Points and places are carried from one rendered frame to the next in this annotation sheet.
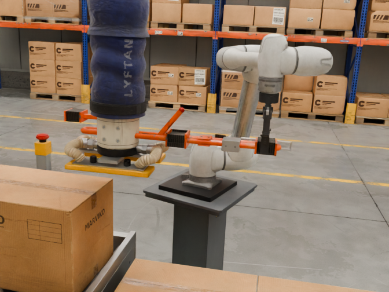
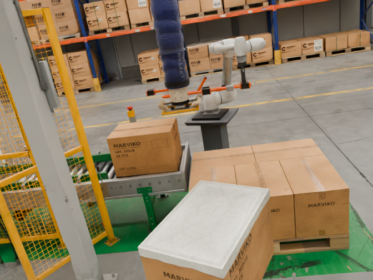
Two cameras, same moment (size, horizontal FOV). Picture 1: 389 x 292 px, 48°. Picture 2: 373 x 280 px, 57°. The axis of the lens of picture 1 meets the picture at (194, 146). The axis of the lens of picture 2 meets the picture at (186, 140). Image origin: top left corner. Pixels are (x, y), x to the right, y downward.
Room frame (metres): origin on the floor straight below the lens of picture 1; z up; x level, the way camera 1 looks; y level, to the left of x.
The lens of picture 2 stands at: (-1.33, 0.47, 1.94)
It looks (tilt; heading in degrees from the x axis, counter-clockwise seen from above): 21 degrees down; 357
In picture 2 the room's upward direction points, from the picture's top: 10 degrees counter-clockwise
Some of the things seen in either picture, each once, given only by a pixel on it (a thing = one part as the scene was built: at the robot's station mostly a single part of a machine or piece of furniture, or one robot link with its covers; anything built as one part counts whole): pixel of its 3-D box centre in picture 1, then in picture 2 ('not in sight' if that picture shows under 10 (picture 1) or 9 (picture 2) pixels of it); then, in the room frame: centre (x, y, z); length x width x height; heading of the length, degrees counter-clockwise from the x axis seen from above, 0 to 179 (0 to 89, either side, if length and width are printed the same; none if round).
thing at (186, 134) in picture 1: (178, 138); (206, 90); (1.70, 0.07, 1.21); 0.10 x 0.08 x 0.06; 171
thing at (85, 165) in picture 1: (110, 164); (180, 108); (1.65, 0.33, 1.11); 0.34 x 0.10 x 0.05; 81
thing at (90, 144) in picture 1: (118, 148); (180, 101); (1.74, 0.32, 1.15); 0.34 x 0.25 x 0.06; 81
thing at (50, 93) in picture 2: not in sight; (38, 86); (0.97, 1.25, 1.62); 0.20 x 0.05 x 0.30; 80
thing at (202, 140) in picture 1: (171, 130); (200, 88); (1.83, 0.10, 1.21); 0.93 x 0.30 x 0.04; 81
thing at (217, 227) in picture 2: not in sight; (214, 249); (0.04, 0.36, 0.82); 0.60 x 0.40 x 0.40; 144
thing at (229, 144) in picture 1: (231, 144); (230, 88); (1.67, -0.14, 1.20); 0.07 x 0.07 x 0.04; 81
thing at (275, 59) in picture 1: (275, 55); (241, 45); (1.66, -0.29, 1.56); 0.13 x 0.11 x 0.16; 104
